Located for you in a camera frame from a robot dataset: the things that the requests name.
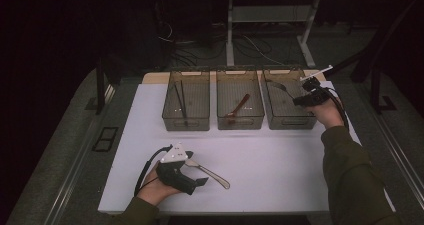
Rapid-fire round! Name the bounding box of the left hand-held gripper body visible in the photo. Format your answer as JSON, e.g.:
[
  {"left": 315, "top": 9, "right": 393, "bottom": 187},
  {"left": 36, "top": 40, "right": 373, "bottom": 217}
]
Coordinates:
[{"left": 155, "top": 142, "right": 198, "bottom": 196}]

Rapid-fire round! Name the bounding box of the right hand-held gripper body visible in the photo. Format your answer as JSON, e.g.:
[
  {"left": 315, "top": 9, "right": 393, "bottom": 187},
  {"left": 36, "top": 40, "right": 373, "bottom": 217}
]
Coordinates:
[{"left": 292, "top": 64, "right": 334, "bottom": 108}]

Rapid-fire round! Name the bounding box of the transparent brown plastic bin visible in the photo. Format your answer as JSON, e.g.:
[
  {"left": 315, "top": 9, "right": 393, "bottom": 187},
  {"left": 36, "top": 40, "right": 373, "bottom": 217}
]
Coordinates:
[
  {"left": 260, "top": 67, "right": 322, "bottom": 131},
  {"left": 161, "top": 68, "right": 211, "bottom": 132},
  {"left": 215, "top": 68, "right": 266, "bottom": 131}
]

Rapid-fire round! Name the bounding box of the metal fork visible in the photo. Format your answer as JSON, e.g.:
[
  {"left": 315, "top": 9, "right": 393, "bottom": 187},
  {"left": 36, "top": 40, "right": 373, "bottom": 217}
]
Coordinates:
[{"left": 265, "top": 80, "right": 297, "bottom": 102}]

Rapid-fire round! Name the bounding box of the brown wooden spoon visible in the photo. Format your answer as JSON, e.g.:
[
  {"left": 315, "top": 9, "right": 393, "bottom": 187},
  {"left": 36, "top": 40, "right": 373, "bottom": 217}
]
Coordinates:
[{"left": 224, "top": 93, "right": 251, "bottom": 125}]

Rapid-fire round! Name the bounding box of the person's right hand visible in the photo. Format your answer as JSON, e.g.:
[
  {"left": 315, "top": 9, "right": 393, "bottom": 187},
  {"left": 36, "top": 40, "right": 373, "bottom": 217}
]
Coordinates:
[{"left": 304, "top": 96, "right": 345, "bottom": 130}]

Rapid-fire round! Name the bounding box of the person's left hand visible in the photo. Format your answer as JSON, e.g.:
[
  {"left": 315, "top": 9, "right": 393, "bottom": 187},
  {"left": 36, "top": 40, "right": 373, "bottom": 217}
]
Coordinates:
[{"left": 136, "top": 163, "right": 182, "bottom": 207}]

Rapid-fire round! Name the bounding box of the metal knife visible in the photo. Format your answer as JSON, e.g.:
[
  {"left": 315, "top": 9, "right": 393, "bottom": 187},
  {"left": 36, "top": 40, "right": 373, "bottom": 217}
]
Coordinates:
[{"left": 184, "top": 159, "right": 232, "bottom": 190}]

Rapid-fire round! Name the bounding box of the white foam board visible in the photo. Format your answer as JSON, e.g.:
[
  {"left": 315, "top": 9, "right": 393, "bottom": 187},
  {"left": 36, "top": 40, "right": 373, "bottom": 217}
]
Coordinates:
[{"left": 98, "top": 80, "right": 396, "bottom": 215}]

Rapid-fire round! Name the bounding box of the dark metal stand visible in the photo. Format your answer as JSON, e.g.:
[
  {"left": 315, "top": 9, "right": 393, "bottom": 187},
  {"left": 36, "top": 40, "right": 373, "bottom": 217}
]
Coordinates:
[
  {"left": 369, "top": 59, "right": 398, "bottom": 115},
  {"left": 95, "top": 56, "right": 117, "bottom": 116}
]

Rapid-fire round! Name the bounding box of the white metal stand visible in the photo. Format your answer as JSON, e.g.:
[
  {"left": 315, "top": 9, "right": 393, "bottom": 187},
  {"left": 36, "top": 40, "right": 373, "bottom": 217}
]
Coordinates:
[{"left": 225, "top": 0, "right": 323, "bottom": 69}]

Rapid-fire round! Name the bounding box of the right hand-held gripper cable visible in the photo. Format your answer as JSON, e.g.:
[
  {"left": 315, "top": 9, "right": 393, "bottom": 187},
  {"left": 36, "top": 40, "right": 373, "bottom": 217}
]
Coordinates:
[{"left": 327, "top": 86, "right": 350, "bottom": 132}]

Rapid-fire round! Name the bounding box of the hand-held gripper cable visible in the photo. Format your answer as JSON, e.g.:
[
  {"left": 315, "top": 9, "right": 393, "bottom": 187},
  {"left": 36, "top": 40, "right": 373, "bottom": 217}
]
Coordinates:
[
  {"left": 133, "top": 144, "right": 174, "bottom": 197},
  {"left": 327, "top": 86, "right": 350, "bottom": 132}
]

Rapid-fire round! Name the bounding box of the left hand-held gripper cable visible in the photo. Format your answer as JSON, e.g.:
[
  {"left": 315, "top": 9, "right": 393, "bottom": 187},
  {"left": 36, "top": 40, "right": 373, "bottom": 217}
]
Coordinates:
[{"left": 133, "top": 144, "right": 174, "bottom": 197}]

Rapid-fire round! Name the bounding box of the bundle of floor cables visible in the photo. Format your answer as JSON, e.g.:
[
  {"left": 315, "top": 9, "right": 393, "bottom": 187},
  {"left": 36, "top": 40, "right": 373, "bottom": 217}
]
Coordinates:
[{"left": 155, "top": 19, "right": 284, "bottom": 68}]

